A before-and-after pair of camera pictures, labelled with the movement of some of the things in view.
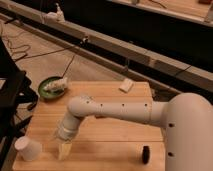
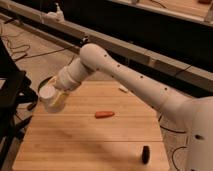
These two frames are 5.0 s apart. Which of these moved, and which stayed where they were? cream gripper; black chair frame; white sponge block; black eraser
Moved: cream gripper
Stayed: white sponge block; black chair frame; black eraser
